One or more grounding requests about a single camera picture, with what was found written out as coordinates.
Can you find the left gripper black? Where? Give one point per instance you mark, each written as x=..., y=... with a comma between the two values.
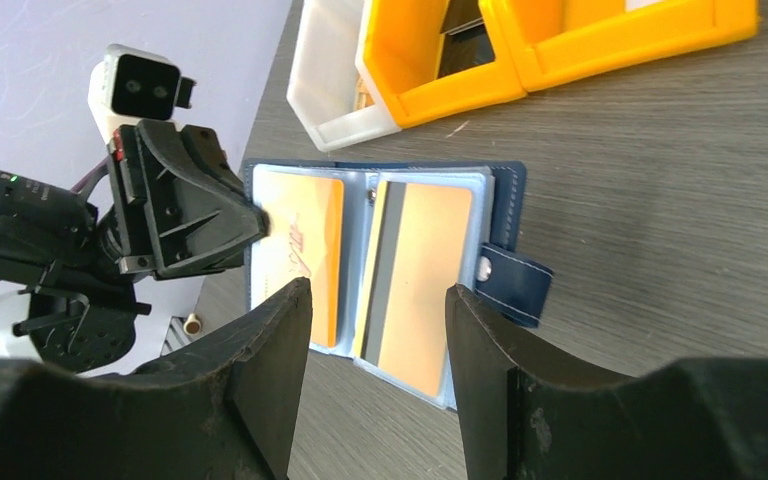
x=163, y=199

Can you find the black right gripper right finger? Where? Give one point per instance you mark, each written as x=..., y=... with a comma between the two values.
x=530, y=410

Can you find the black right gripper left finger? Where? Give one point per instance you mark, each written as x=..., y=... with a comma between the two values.
x=222, y=407

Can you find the gold card pocket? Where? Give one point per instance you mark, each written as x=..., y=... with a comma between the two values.
x=305, y=216

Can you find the blue leather card holder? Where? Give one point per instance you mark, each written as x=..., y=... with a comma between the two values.
x=491, y=268

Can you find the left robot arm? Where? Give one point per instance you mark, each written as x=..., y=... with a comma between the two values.
x=163, y=204

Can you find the small beige spool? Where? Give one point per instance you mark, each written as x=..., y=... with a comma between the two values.
x=192, y=325

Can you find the white plastic bin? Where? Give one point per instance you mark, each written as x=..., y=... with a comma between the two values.
x=327, y=62

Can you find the tan items in white bin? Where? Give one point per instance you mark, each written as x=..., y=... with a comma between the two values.
x=363, y=98

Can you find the orange plastic bin left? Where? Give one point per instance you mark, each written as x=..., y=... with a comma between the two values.
x=401, y=48

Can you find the orange plastic bin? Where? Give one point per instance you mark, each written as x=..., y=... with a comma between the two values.
x=552, y=43
x=401, y=48

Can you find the black object in bin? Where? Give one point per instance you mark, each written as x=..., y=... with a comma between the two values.
x=466, y=43

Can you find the orange plastic bin right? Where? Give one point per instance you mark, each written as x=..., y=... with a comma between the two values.
x=552, y=43

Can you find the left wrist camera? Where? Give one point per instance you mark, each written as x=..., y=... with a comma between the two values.
x=130, y=84

